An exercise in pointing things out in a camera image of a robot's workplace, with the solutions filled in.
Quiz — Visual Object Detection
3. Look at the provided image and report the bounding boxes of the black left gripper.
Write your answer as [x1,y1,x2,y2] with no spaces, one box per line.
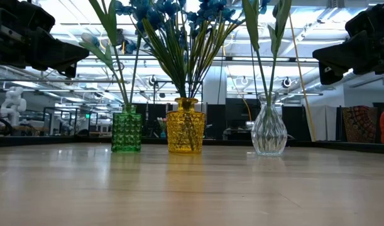
[0,3,89,78]

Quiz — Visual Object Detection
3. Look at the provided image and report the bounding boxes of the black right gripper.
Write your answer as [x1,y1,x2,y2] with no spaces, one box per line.
[312,24,384,85]

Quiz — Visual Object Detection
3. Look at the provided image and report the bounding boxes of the blue artificial flower bunch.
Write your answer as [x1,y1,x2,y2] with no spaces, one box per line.
[114,0,186,100]
[191,0,271,100]
[160,0,211,100]

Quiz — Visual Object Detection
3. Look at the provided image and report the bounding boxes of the flower stems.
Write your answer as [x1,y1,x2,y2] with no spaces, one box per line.
[238,0,271,107]

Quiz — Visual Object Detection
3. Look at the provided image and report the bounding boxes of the green glass vase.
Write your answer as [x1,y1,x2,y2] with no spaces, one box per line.
[111,104,143,154]

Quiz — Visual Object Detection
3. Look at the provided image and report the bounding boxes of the clear glass vase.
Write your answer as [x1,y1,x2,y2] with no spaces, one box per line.
[251,92,288,157]

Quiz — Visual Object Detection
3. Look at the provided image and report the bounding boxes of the yellow glass vase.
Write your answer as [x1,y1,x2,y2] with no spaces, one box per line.
[165,97,207,154]

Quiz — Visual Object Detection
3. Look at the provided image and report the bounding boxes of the white curtain panel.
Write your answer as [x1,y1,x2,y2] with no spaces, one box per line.
[306,105,337,142]

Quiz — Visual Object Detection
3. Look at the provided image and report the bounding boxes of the red patterned tapestry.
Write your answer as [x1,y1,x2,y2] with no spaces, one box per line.
[341,105,378,144]

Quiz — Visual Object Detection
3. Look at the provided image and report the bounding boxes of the black partition panel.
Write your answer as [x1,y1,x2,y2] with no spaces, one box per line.
[206,97,265,141]
[141,102,167,139]

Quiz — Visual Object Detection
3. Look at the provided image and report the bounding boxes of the background potted tulips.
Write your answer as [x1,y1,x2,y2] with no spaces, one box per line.
[156,117,168,139]

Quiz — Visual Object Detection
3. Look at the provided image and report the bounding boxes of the yellow cable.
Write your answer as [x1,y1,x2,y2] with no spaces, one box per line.
[287,12,317,142]

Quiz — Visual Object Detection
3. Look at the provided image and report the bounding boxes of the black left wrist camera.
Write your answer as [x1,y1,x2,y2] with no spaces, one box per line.
[18,1,57,33]

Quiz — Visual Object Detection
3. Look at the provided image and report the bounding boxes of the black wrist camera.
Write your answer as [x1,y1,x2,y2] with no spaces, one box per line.
[344,3,384,35]
[18,1,57,33]

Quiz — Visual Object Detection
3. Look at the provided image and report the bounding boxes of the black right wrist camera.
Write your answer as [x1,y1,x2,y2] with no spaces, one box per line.
[344,3,384,35]

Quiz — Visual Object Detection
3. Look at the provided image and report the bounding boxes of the black aluminium table frame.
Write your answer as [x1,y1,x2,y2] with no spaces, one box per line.
[0,134,384,155]

